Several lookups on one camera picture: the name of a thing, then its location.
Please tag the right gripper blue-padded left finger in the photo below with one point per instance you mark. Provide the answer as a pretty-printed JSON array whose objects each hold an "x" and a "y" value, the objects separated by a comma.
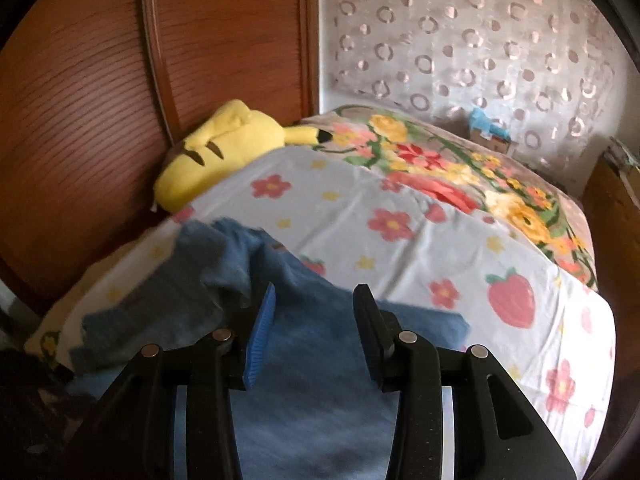
[{"x": 244, "y": 333}]

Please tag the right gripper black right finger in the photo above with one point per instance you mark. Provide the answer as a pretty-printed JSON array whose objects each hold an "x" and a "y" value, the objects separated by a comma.
[{"x": 382, "y": 339}]

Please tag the white floral strawberry bedsheet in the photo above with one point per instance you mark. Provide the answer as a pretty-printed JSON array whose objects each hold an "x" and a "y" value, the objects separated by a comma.
[{"x": 413, "y": 240}]

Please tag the yellow Pikachu plush toy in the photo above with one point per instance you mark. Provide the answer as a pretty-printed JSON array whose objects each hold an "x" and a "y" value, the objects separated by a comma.
[{"x": 232, "y": 138}]

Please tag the wooden slatted wardrobe door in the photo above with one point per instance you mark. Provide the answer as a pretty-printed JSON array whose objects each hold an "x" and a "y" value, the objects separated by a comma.
[{"x": 95, "y": 92}]

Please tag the wooden side cabinet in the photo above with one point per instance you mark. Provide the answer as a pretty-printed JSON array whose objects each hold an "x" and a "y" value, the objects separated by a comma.
[{"x": 613, "y": 218}]

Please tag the sheer circle-patterned curtain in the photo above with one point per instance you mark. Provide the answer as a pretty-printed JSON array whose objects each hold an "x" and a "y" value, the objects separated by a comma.
[{"x": 553, "y": 73}]

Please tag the blue toy on box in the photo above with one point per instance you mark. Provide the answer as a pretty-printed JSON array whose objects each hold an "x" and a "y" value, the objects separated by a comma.
[{"x": 486, "y": 133}]

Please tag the blue denim jeans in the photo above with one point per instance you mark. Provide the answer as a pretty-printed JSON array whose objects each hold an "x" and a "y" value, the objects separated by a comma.
[{"x": 314, "y": 412}]

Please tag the colourful floral quilt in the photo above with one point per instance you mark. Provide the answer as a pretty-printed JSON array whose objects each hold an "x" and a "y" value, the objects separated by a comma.
[{"x": 465, "y": 175}]

